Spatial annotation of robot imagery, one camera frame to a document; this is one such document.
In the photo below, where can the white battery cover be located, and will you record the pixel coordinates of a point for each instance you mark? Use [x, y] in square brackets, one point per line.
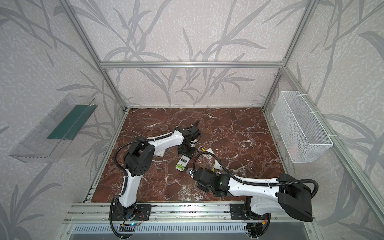
[217, 166]
[210, 152]

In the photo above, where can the clear plastic wall shelf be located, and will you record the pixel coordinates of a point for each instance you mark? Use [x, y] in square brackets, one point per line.
[36, 147]

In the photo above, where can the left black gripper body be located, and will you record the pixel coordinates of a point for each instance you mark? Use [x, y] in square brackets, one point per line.
[193, 132]

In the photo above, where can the red white remote control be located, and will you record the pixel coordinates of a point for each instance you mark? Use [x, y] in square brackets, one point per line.
[184, 162]

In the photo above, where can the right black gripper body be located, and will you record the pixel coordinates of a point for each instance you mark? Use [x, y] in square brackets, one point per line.
[196, 173]

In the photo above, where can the white wire mesh basket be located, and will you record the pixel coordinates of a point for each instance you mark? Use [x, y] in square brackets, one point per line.
[303, 135]

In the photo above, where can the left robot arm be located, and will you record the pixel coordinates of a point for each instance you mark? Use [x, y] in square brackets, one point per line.
[135, 159]

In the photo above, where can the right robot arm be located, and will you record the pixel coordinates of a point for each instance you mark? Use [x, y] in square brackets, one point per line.
[284, 194]

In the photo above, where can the green mat in shelf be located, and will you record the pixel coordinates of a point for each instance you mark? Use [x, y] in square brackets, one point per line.
[69, 127]

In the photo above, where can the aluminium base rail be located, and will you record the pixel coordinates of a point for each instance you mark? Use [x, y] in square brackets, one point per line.
[160, 212]

